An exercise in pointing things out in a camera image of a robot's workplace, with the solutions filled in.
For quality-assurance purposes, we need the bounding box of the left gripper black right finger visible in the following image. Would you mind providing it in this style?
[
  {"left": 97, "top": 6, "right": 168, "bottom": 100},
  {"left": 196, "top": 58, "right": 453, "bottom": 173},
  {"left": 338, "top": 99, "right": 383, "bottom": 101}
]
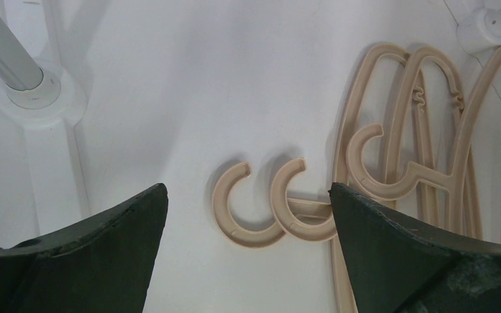
[{"left": 329, "top": 183, "right": 501, "bottom": 312}]

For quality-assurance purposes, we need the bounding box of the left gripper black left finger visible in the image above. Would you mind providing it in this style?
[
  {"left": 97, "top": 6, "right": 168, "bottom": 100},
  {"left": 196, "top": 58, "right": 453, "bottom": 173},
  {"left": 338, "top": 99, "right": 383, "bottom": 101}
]
[{"left": 0, "top": 183, "right": 168, "bottom": 312}]

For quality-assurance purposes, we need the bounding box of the beige plastic hanger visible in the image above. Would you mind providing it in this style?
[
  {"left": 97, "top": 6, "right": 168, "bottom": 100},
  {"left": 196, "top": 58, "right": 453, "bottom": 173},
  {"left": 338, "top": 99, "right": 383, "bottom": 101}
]
[
  {"left": 346, "top": 46, "right": 501, "bottom": 234},
  {"left": 211, "top": 43, "right": 410, "bottom": 312},
  {"left": 271, "top": 45, "right": 485, "bottom": 243}
]

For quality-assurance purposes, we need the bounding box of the metal clothes rack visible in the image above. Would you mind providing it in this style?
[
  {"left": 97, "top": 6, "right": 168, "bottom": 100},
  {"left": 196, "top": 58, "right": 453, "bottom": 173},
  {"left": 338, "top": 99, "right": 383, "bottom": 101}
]
[{"left": 0, "top": 1, "right": 89, "bottom": 248}]

